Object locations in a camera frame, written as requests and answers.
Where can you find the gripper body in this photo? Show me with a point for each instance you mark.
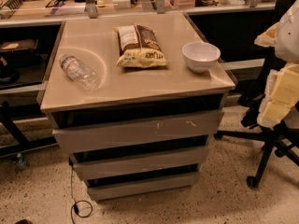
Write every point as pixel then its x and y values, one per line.
pixel 288 39

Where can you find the grey drawer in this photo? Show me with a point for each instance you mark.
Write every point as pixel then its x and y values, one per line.
pixel 141 163
pixel 136 132
pixel 139 187

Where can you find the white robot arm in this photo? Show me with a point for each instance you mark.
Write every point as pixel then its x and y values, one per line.
pixel 283 36

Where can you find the grey top drawer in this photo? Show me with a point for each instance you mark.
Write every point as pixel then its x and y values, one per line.
pixel 136 132

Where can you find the beige drawer cabinet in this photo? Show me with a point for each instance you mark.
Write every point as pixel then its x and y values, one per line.
pixel 130 94

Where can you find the grey bottom drawer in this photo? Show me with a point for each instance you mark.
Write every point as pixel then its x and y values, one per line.
pixel 139 187

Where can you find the black office chair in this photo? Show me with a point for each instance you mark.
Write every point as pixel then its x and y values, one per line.
pixel 282 138

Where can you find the white bowl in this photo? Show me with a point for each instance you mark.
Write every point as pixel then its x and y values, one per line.
pixel 200 56

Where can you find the yellow brown chip bag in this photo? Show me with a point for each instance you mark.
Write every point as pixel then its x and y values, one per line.
pixel 138 47

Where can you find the clear plastic water bottle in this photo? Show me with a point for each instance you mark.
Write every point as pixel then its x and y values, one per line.
pixel 80 72

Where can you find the black wheeled stand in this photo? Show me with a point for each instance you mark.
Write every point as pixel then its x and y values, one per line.
pixel 8 115

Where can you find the long background desk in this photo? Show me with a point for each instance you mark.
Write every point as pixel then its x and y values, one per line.
pixel 37 11

